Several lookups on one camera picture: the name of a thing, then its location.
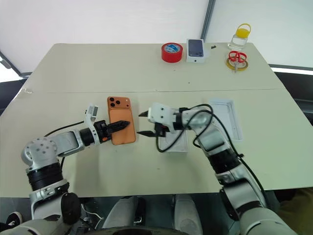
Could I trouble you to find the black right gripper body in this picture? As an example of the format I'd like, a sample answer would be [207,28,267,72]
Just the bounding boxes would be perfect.
[154,122,172,138]

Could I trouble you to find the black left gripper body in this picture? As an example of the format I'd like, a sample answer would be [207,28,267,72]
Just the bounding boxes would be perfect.
[95,120,112,144]

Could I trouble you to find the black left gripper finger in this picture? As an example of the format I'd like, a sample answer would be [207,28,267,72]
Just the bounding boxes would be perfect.
[107,119,131,134]

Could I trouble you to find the orange smartphone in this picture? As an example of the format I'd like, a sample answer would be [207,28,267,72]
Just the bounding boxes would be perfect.
[106,95,136,146]

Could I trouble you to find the white phone box base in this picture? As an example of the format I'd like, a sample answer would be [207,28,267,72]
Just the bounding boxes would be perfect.
[158,127,189,153]

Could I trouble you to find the white phone box lid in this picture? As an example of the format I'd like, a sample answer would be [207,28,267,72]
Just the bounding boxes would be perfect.
[208,98,245,142]

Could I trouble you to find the phone box with printed phone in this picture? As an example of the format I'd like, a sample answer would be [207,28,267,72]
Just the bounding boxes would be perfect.
[186,38,206,64]

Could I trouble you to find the clear jar with yellow lid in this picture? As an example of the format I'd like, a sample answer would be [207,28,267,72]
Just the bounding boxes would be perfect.
[228,23,252,51]

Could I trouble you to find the red tape roll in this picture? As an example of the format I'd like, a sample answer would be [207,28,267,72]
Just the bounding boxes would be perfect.
[161,42,184,64]

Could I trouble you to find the silver left robot leg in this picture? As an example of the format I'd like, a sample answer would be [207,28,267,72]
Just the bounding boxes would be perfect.
[102,195,139,231]

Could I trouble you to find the silver robot leg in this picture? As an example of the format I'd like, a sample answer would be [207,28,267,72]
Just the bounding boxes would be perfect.
[174,194,204,235]
[102,195,139,231]

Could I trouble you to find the silver right robot leg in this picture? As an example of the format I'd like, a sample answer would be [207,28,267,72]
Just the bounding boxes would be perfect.
[174,194,204,235]

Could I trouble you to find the yellow tape roll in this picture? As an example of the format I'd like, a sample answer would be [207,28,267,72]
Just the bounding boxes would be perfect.
[225,55,250,72]

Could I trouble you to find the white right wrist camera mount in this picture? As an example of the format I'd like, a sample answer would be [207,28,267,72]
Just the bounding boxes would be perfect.
[147,102,176,126]

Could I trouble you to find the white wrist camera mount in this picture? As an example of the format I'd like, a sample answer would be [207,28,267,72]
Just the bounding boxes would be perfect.
[84,103,100,145]
[147,102,176,126]

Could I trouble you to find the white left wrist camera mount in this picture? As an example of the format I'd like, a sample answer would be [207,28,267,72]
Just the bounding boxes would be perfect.
[84,103,100,145]

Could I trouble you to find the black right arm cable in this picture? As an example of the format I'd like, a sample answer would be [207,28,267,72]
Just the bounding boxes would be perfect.
[156,103,271,209]

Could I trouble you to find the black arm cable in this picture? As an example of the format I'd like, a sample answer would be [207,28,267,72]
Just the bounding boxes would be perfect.
[44,120,85,172]
[156,103,271,209]

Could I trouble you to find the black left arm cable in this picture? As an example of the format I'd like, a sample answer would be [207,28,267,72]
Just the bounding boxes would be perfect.
[44,120,85,172]

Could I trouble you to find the thin white cable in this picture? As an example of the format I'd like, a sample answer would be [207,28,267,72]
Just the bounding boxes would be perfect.
[81,202,105,229]

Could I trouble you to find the red handled scissors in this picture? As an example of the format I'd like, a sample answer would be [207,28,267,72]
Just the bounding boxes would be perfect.
[228,50,246,73]

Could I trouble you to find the dark metal frame post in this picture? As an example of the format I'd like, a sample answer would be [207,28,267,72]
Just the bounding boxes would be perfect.
[200,0,217,43]

